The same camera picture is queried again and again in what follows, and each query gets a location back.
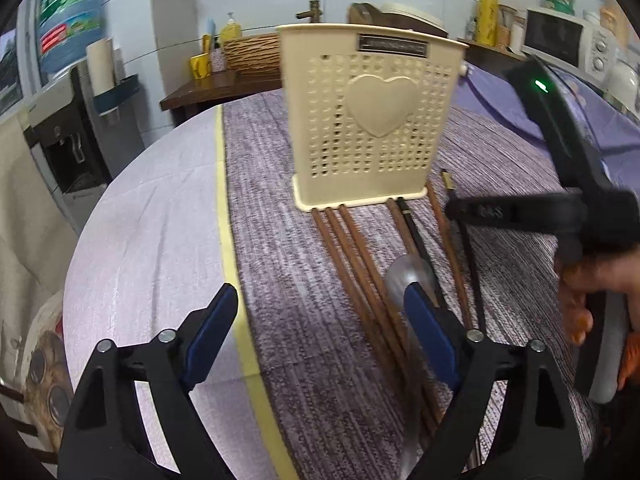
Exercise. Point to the yellow dish soap bottle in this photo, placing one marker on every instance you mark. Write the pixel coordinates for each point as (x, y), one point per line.
(230, 30)

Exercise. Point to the black chopstick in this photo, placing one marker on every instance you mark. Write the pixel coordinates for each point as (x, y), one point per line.
(420, 245)
(472, 270)

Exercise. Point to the white water dispenser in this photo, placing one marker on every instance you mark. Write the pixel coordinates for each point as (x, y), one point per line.
(65, 150)

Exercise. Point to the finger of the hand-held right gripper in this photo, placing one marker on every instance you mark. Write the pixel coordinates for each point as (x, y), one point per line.
(492, 211)

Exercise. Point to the white rounded container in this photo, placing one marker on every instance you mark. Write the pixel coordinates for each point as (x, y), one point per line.
(622, 82)

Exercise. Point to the woven pattern sink basin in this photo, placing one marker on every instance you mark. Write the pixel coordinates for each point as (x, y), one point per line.
(252, 55)

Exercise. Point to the brass faucet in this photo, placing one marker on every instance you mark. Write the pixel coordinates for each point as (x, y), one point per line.
(312, 12)

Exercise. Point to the cream perforated utensil holder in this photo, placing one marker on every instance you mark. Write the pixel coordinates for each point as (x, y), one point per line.
(325, 110)

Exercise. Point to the white microwave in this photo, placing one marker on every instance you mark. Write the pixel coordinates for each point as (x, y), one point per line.
(555, 40)

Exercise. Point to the brown wooden chopstick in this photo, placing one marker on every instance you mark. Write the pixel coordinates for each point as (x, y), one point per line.
(452, 265)
(360, 270)
(372, 265)
(345, 270)
(402, 225)

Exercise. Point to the purple floral cloth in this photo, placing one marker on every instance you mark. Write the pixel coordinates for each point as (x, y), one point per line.
(487, 95)

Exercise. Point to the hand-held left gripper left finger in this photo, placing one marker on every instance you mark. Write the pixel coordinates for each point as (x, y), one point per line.
(215, 332)

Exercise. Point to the purple striped table mat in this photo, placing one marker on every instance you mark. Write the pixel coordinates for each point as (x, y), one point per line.
(280, 260)

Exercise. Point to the teal cup holder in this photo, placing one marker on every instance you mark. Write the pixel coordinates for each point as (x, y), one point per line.
(120, 91)

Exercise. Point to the blue water bottle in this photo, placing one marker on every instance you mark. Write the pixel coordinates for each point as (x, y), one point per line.
(70, 15)

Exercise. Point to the person's right hand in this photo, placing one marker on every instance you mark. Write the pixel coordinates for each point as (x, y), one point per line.
(600, 272)

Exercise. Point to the dark wooden counter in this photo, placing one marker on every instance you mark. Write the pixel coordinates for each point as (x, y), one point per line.
(215, 91)

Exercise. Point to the stack of paper cups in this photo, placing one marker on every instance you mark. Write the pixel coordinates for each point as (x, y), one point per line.
(101, 67)

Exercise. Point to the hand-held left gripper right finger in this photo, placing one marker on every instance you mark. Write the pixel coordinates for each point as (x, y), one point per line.
(431, 332)

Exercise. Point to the yellow mug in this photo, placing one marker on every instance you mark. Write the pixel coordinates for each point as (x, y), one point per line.
(200, 66)

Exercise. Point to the yellow patterned roll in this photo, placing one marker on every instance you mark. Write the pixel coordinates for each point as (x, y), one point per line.
(487, 12)

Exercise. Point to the metal spoon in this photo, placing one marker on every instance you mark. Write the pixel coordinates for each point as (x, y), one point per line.
(407, 272)

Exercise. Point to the dog print beige cloth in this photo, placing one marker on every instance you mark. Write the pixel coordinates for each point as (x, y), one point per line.
(27, 260)

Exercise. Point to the yellow tape strip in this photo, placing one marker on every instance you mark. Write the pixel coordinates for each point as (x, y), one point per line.
(227, 240)

